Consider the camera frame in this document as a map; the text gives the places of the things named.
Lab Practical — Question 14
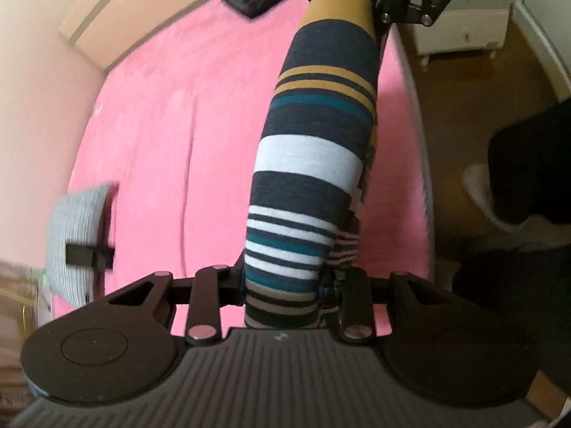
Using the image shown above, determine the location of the pink bed blanket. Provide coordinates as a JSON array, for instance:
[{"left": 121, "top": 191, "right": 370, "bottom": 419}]
[{"left": 49, "top": 0, "right": 435, "bottom": 336}]

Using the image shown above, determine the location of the wooden furniture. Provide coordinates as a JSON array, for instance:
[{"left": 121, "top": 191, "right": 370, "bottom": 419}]
[{"left": 0, "top": 259, "right": 51, "bottom": 337}]

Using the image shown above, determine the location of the beige wooden board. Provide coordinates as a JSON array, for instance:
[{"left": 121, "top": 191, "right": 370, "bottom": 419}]
[{"left": 58, "top": 0, "right": 224, "bottom": 73}]

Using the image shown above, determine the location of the white dresser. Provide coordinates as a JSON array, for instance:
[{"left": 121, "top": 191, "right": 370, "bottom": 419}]
[{"left": 409, "top": 0, "right": 517, "bottom": 70}]

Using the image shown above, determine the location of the white slipper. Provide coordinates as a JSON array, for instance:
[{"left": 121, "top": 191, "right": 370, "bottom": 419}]
[{"left": 461, "top": 163, "right": 538, "bottom": 233}]

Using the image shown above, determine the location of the white door frame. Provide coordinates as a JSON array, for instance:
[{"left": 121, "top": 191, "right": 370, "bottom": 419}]
[{"left": 513, "top": 0, "right": 571, "bottom": 101}]

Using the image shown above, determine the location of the striped knit garment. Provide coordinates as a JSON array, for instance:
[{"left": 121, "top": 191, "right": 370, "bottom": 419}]
[{"left": 243, "top": 0, "right": 394, "bottom": 331}]

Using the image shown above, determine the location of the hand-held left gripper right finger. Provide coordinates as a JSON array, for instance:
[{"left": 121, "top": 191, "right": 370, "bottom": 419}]
[{"left": 318, "top": 266, "right": 440, "bottom": 345}]

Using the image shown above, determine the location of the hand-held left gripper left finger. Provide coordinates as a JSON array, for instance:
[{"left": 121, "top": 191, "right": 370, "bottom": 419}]
[{"left": 107, "top": 265, "right": 247, "bottom": 346}]

